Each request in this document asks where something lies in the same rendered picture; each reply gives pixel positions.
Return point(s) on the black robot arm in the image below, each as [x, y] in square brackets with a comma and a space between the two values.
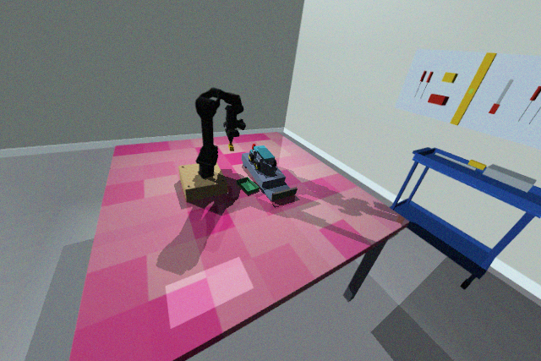
[206, 109]

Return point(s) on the blue-grey ramp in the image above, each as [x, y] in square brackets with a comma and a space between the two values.
[270, 179]

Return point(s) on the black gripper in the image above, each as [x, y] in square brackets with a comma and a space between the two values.
[230, 131]

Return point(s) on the small teal-topped trolley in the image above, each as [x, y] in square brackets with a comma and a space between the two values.
[264, 156]

